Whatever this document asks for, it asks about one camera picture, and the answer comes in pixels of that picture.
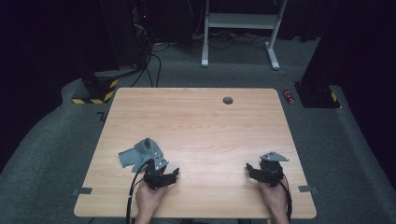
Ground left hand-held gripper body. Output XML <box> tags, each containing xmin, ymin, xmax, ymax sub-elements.
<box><xmin>143</xmin><ymin>157</ymin><xmax>171</xmax><ymax>191</ymax></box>

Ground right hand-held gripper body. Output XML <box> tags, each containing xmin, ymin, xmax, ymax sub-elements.
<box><xmin>259</xmin><ymin>151</ymin><xmax>290</xmax><ymax>189</ymax></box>

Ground grey cloth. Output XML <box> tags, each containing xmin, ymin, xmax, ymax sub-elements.
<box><xmin>118</xmin><ymin>137</ymin><xmax>164</xmax><ymax>174</ymax></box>

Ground person's left hand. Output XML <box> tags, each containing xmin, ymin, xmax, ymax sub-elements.
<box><xmin>134</xmin><ymin>180</ymin><xmax>168</xmax><ymax>218</ymax></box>

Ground person's right hand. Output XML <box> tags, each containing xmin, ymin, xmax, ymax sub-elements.
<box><xmin>259</xmin><ymin>180</ymin><xmax>290</xmax><ymax>218</ymax></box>

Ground grey tape strip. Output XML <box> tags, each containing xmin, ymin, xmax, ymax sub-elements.
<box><xmin>72</xmin><ymin>187</ymin><xmax>93</xmax><ymax>196</ymax></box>
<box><xmin>298</xmin><ymin>185</ymin><xmax>319</xmax><ymax>194</ymax></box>

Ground red can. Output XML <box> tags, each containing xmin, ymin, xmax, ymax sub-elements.
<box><xmin>282</xmin><ymin>89</ymin><xmax>296</xmax><ymax>106</ymax></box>

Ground black stand base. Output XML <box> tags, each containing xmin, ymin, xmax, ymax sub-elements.
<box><xmin>293</xmin><ymin>81</ymin><xmax>341</xmax><ymax>109</ymax></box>

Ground black yellow striped base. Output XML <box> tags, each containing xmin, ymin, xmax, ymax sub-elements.
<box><xmin>71</xmin><ymin>69</ymin><xmax>120</xmax><ymax>105</ymax></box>

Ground dark equipment rack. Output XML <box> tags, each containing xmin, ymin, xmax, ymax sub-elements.
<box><xmin>99</xmin><ymin>0</ymin><xmax>154</xmax><ymax>72</ymax></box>

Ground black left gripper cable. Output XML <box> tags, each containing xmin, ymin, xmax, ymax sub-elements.
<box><xmin>124</xmin><ymin>161</ymin><xmax>151</xmax><ymax>224</ymax></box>

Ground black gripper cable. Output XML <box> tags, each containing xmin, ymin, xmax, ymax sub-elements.
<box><xmin>277</xmin><ymin>174</ymin><xmax>294</xmax><ymax>224</ymax></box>
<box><xmin>124</xmin><ymin>161</ymin><xmax>151</xmax><ymax>224</ymax></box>

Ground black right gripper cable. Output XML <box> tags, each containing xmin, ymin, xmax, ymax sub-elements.
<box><xmin>277</xmin><ymin>174</ymin><xmax>294</xmax><ymax>224</ymax></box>

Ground black floor cables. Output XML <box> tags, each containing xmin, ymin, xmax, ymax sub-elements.
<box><xmin>129</xmin><ymin>43</ymin><xmax>163</xmax><ymax>89</ymax></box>

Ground white metal stand frame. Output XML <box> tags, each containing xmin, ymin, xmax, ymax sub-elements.
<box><xmin>201</xmin><ymin>0</ymin><xmax>290</xmax><ymax>71</ymax></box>

